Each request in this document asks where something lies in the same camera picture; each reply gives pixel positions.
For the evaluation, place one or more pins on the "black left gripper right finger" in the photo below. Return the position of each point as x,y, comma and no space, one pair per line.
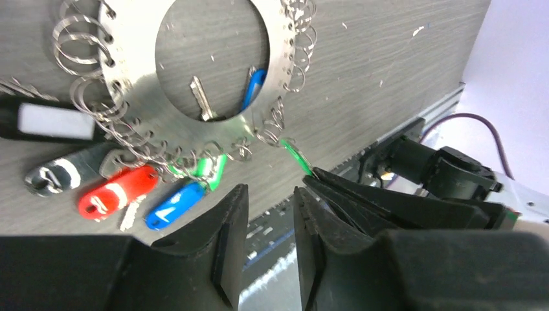
340,268

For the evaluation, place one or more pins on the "round metal key organizer disc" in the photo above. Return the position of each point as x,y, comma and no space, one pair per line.
134,60

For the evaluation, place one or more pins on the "black key tag white label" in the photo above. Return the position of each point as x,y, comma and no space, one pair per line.
36,119

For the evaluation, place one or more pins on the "red key tag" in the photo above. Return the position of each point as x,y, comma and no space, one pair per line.
117,192

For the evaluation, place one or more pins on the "silver metal key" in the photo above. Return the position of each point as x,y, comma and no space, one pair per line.
198,92

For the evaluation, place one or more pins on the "green key tag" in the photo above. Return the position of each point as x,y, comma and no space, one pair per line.
299,157
207,172

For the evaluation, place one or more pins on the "blue key tag inside disc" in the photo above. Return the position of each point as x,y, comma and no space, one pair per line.
256,78

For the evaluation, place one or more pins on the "blue key tag outer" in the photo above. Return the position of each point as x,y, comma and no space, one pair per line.
171,209

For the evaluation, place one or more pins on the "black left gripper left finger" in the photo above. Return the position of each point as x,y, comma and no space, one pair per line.
197,267

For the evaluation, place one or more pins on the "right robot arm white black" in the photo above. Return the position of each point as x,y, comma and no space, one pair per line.
461,193

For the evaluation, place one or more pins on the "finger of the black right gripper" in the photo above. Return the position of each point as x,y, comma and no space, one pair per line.
365,207

